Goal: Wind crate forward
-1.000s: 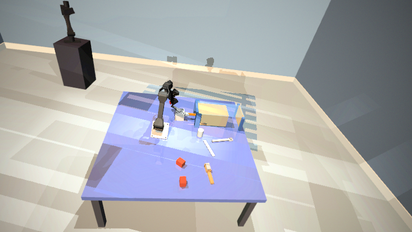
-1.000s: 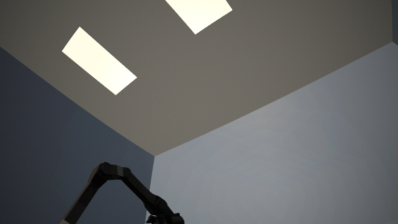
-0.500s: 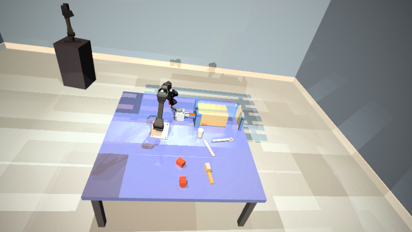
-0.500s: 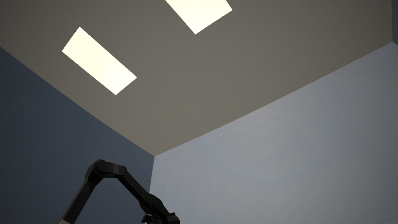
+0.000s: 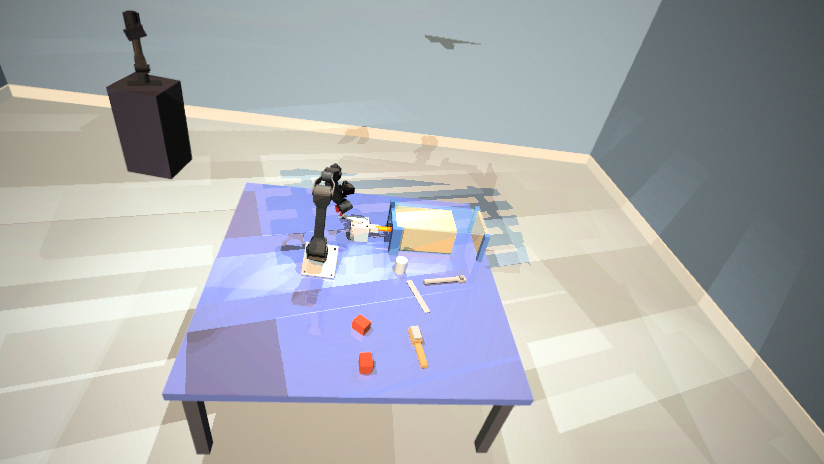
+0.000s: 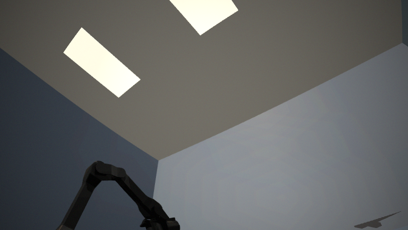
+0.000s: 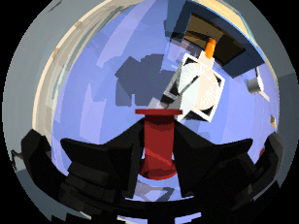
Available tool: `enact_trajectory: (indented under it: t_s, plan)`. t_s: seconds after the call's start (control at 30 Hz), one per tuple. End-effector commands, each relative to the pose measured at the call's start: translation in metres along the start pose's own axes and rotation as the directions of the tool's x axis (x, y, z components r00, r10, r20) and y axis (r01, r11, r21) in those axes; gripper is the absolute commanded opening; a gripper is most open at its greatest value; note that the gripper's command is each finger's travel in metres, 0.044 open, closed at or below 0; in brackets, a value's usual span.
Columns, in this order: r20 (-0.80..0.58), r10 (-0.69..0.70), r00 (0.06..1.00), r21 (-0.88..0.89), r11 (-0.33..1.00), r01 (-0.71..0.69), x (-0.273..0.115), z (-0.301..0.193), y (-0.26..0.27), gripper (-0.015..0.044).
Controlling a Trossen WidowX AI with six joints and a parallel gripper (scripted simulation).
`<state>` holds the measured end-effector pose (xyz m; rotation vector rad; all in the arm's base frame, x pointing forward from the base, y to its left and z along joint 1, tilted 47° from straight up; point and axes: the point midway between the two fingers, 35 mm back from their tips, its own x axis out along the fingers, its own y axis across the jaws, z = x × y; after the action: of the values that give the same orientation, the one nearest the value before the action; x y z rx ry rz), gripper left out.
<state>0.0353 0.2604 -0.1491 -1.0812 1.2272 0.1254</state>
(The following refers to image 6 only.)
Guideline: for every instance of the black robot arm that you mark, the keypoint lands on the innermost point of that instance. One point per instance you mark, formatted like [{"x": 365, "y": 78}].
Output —
[{"x": 99, "y": 171}]

